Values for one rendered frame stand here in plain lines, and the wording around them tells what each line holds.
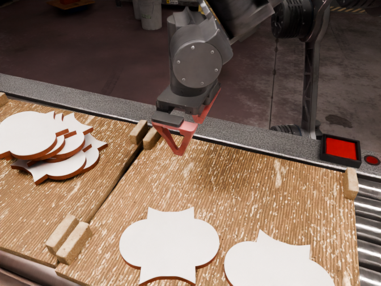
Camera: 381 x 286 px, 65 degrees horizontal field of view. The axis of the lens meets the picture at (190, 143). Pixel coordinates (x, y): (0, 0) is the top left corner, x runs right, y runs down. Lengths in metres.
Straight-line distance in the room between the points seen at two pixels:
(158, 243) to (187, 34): 0.30
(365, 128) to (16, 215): 2.37
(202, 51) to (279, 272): 0.31
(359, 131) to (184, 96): 2.16
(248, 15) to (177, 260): 0.35
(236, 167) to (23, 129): 0.41
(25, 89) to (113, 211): 0.57
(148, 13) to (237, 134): 3.46
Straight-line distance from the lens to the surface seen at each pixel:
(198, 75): 0.36
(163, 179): 0.57
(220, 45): 0.35
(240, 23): 0.42
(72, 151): 0.60
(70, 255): 0.49
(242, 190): 0.56
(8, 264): 0.57
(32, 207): 0.59
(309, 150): 0.71
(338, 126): 2.52
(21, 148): 0.61
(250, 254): 0.47
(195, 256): 0.46
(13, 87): 1.03
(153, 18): 4.09
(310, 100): 1.65
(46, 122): 0.65
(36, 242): 0.54
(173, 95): 0.46
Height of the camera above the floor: 1.35
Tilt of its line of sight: 40 degrees down
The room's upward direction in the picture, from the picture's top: straight up
